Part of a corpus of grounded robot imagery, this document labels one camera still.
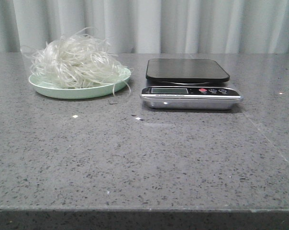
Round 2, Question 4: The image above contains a light green round plate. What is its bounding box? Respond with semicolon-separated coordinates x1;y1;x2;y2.
29;68;131;100

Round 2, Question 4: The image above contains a white vermicelli noodle bundle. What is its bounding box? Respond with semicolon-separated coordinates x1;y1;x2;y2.
20;29;130;89

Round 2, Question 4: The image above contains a black silver kitchen scale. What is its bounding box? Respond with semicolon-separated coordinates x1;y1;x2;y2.
140;58;243;110

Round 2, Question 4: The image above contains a white pleated curtain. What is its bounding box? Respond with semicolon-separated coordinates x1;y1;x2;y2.
0;0;289;54

